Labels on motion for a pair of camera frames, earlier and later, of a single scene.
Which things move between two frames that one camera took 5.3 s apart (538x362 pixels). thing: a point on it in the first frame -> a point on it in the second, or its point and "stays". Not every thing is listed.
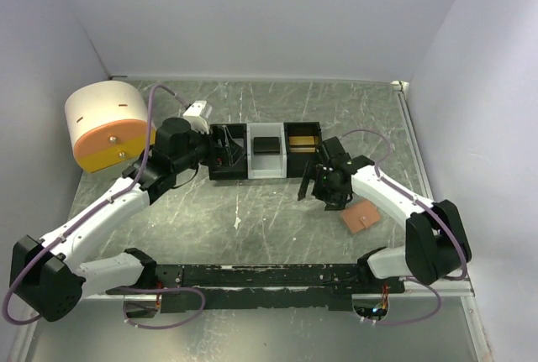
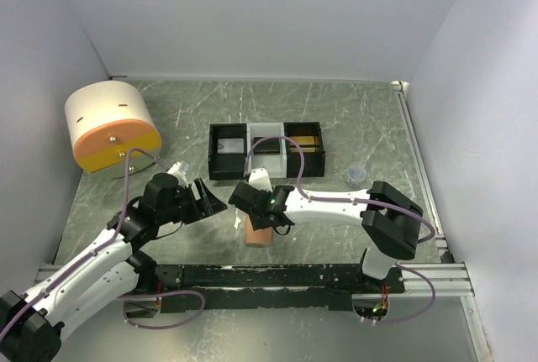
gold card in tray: x=305 y=144 stays
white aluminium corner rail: x=401 y=91 stays
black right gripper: x=335 y=201 -> x=256 y=222
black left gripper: x=227 y=154 -> x=211 y=203
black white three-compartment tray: x=261 y=149 stays
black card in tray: x=266 y=145 stays
